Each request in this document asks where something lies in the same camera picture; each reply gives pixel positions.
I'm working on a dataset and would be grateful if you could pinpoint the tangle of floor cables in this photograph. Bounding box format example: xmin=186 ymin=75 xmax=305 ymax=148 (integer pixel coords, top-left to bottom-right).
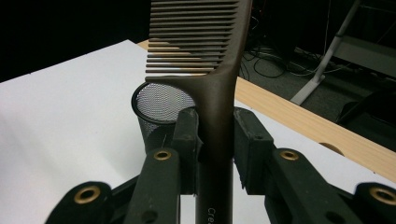
xmin=238 ymin=13 xmax=342 ymax=82

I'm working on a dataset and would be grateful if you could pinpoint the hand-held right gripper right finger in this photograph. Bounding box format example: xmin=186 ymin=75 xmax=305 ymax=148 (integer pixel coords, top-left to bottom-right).
xmin=233 ymin=106 xmax=366 ymax=224

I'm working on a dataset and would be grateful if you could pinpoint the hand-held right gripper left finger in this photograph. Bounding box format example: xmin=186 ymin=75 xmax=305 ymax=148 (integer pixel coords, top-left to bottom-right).
xmin=123 ymin=106 xmax=204 ymax=224

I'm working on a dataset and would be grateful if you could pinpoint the grey metal stand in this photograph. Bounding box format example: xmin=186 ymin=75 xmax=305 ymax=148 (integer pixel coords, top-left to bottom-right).
xmin=289 ymin=0 xmax=396 ymax=106

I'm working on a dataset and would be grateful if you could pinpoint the wooden table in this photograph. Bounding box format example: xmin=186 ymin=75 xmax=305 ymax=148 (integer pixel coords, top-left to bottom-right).
xmin=135 ymin=39 xmax=396 ymax=184

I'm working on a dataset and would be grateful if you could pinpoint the black mesh cup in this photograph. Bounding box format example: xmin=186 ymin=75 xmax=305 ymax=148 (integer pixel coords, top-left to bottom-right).
xmin=131 ymin=81 xmax=197 ymax=155

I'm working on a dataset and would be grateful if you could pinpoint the dark brown handled comb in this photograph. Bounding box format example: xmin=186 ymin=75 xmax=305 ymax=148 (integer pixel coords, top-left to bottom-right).
xmin=144 ymin=0 xmax=254 ymax=224

